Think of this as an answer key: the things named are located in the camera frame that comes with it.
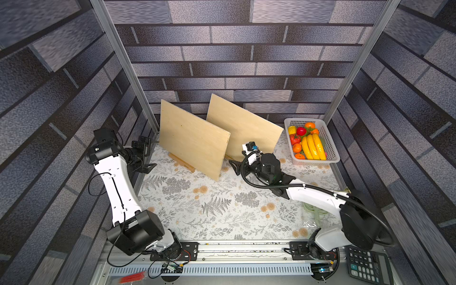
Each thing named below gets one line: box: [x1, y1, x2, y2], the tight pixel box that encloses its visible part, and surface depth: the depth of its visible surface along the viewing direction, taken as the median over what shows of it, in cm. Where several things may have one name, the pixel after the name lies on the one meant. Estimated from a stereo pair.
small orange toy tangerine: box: [292, 143, 303, 154], surface depth 106 cm
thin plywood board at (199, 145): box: [159, 99, 231, 182], surface depth 88 cm
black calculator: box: [346, 245, 395, 285], surface depth 70 cm
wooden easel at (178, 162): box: [168, 152, 196, 173], surface depth 100 cm
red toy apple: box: [296, 126, 307, 136], surface depth 109 cm
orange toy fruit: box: [304, 121, 316, 129], surface depth 114 cm
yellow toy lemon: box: [287, 125, 297, 135], surface depth 112 cm
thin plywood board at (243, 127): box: [206, 93, 284, 161], surface depth 91 cm
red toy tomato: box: [289, 134, 302, 146], surface depth 109 cm
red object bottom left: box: [118, 271, 147, 284], surface depth 69 cm
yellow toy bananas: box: [301, 133, 328, 161], surface depth 101 cm
